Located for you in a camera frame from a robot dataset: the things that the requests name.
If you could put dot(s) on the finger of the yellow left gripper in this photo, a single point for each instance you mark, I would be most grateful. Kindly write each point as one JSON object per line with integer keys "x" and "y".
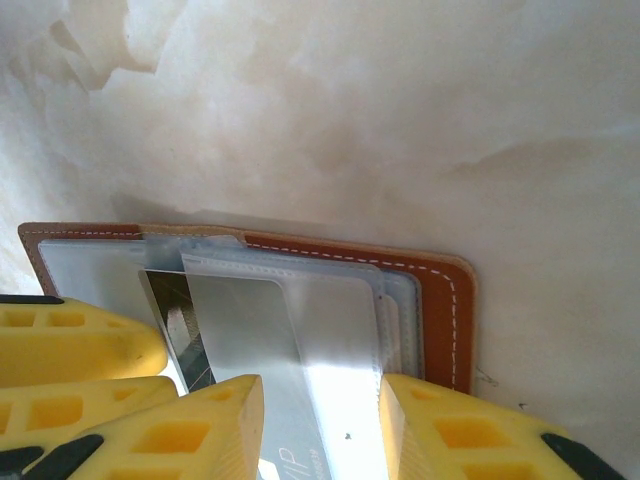
{"x": 60, "y": 407}
{"x": 75, "y": 345}

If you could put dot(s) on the white VIP card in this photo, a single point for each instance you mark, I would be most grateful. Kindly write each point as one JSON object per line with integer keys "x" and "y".
{"x": 310, "y": 415}

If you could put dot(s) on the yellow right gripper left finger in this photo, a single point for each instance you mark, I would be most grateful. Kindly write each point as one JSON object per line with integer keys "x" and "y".
{"x": 165, "y": 440}

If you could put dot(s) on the black card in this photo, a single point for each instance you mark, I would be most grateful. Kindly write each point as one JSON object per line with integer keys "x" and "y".
{"x": 175, "y": 325}

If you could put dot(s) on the brown leather card holder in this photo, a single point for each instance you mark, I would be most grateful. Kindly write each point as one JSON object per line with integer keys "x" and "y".
{"x": 440, "y": 300}

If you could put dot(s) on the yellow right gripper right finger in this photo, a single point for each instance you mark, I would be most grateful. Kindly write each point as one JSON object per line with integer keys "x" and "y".
{"x": 465, "y": 440}

